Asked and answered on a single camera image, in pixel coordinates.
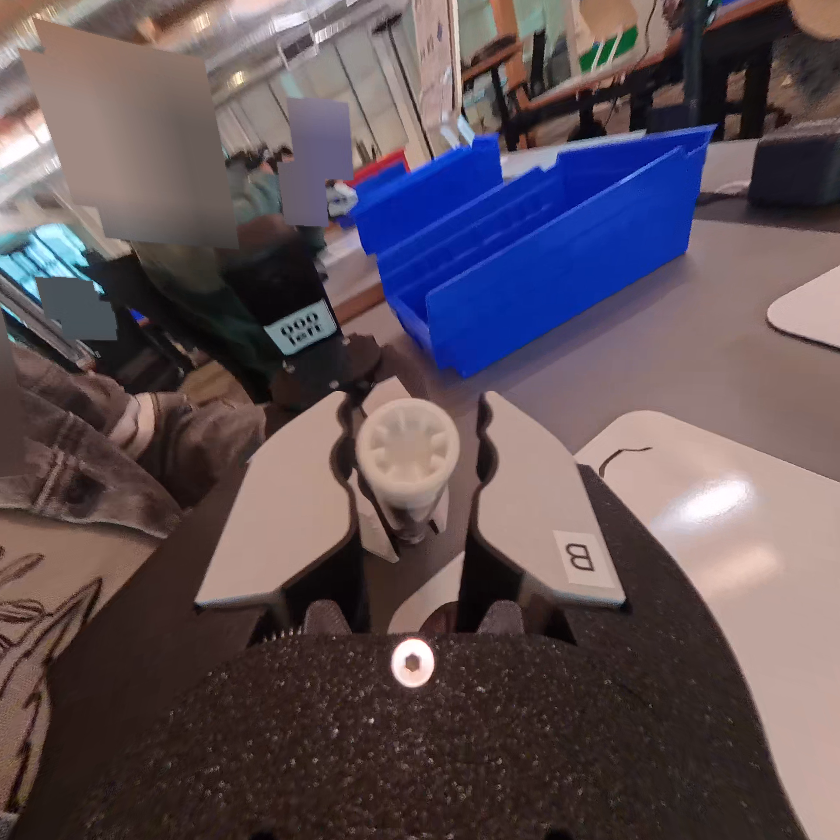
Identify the wooden workbench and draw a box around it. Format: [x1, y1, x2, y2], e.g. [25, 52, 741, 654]
[459, 0, 795, 148]

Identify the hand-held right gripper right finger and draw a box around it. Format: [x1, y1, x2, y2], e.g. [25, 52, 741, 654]
[458, 392, 627, 632]

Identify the person's left forearm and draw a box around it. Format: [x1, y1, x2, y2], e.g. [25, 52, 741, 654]
[0, 344, 266, 542]

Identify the blue plastic bin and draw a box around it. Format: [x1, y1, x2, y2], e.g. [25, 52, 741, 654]
[351, 125, 718, 380]

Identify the dark grey case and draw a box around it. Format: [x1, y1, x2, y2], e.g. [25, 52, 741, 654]
[747, 123, 840, 210]

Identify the blank white board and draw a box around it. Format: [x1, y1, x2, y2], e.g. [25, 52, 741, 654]
[766, 266, 840, 350]

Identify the white standing sign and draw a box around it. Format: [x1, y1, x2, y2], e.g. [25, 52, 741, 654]
[412, 0, 464, 129]

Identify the person's printed pale shirt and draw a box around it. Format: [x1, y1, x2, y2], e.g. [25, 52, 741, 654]
[0, 508, 161, 818]

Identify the white marker pen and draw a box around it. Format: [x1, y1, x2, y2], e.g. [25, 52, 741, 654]
[356, 397, 462, 526]

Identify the white board with black scribble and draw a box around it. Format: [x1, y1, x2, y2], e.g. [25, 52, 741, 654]
[390, 410, 840, 840]

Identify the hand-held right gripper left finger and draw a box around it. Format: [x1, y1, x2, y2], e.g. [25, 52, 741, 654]
[195, 392, 363, 632]

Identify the red plastic bin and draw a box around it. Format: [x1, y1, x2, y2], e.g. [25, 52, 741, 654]
[346, 150, 409, 190]

